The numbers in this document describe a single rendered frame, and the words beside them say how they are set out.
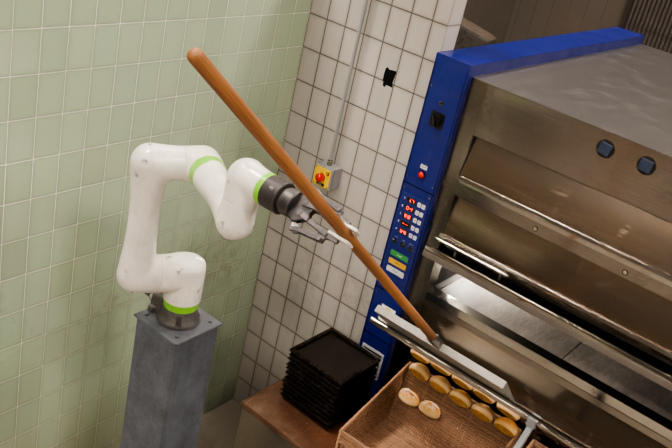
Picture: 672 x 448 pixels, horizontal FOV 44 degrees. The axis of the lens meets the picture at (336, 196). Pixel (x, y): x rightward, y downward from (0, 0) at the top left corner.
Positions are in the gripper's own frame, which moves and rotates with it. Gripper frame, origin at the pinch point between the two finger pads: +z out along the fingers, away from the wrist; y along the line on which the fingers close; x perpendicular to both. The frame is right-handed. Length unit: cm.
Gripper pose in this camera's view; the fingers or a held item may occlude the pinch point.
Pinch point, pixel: (344, 233)
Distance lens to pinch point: 209.5
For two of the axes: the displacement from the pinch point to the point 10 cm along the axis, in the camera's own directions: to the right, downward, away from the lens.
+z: 7.6, 4.1, -5.0
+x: -3.3, -4.2, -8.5
